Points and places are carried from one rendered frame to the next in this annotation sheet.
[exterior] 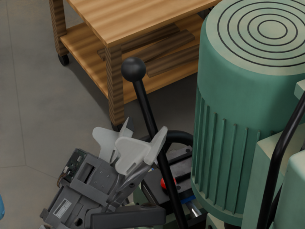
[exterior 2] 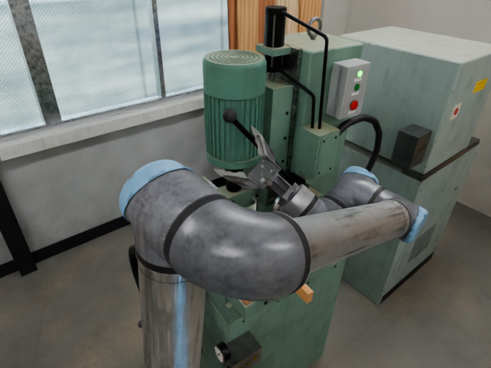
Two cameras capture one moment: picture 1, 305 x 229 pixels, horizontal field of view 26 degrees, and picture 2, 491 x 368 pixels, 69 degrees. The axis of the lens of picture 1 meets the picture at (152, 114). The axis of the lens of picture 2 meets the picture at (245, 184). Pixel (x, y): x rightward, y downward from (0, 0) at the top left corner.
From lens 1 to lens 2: 116 cm
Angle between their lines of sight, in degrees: 71
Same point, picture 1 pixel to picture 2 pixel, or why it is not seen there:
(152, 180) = not seen: hidden behind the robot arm
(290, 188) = (314, 63)
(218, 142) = (257, 115)
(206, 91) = (251, 91)
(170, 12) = not seen: outside the picture
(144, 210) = not seen: hidden behind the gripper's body
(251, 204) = (274, 125)
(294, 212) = (317, 72)
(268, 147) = (275, 87)
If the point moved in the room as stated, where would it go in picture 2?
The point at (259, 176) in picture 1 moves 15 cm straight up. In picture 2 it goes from (277, 104) to (281, 51)
